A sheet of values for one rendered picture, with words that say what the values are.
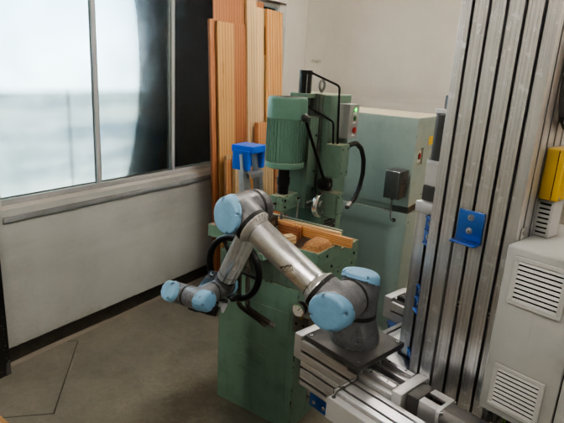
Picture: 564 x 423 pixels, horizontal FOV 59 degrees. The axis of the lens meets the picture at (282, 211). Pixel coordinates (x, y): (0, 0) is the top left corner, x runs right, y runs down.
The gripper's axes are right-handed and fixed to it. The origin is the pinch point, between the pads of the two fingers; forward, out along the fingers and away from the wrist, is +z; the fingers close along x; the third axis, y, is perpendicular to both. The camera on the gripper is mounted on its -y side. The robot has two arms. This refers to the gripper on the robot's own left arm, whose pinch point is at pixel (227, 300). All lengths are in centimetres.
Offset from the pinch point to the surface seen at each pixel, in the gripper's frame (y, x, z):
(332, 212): -51, 17, 35
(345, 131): -89, 17, 28
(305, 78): -103, 5, 2
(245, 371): 30, -11, 43
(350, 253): -39, 19, 62
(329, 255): -29.6, 28.2, 22.4
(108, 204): -34, -128, 27
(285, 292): -9.9, 12.5, 21.9
